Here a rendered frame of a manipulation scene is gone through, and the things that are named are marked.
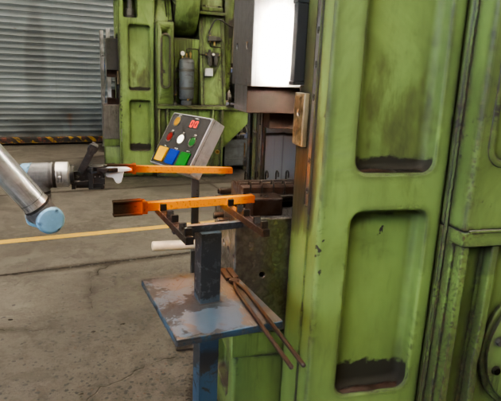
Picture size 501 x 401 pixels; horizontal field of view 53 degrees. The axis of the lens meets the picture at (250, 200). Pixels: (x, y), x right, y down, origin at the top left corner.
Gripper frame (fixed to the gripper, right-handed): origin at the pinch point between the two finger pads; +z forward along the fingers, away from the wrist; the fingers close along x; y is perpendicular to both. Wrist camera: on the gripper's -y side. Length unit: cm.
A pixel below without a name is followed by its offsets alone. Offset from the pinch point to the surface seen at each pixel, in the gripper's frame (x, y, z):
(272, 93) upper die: 8, -27, 52
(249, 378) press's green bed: 21, 80, 42
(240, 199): 38, 4, 33
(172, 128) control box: -66, -7, 23
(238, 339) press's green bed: 21, 62, 37
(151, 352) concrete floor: -50, 106, 9
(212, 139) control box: -43, -4, 39
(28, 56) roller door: -779, -52, -145
